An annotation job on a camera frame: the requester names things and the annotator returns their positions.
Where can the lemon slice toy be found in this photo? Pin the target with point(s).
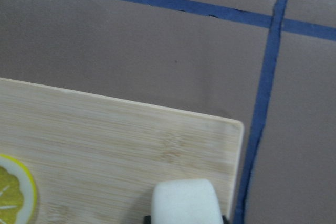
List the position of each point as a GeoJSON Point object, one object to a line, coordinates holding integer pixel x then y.
{"type": "Point", "coordinates": [18, 191]}

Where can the white foam left gripper finger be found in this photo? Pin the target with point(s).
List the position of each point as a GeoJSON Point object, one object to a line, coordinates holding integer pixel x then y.
{"type": "Point", "coordinates": [185, 201]}

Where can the bamboo cutting board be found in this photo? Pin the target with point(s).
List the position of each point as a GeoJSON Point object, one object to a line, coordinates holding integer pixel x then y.
{"type": "Point", "coordinates": [96, 159]}

